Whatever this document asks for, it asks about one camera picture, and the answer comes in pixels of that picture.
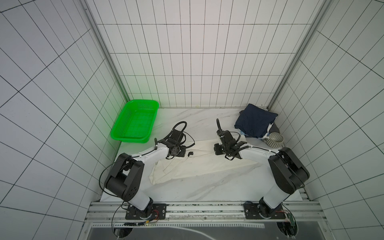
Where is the white t shirt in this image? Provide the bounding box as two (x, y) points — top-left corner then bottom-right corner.
(149, 139), (261, 185)

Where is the green plastic basket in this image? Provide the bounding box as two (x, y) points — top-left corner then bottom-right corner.
(111, 100), (160, 144)

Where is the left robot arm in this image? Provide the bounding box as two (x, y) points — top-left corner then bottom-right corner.
(104, 130), (189, 215)

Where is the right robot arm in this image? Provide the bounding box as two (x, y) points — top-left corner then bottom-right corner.
(214, 129), (310, 219)

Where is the folded navy t shirt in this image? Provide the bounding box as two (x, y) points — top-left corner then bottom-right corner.
(235, 104), (278, 139)

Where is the ribbed white cup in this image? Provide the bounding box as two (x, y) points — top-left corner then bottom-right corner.
(263, 132), (284, 149)

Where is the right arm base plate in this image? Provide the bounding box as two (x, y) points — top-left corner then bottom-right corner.
(243, 201), (286, 220)

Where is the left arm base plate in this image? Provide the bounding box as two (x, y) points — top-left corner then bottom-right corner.
(125, 203), (168, 221)

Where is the aluminium mounting rail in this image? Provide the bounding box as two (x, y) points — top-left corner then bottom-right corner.
(85, 201), (326, 228)

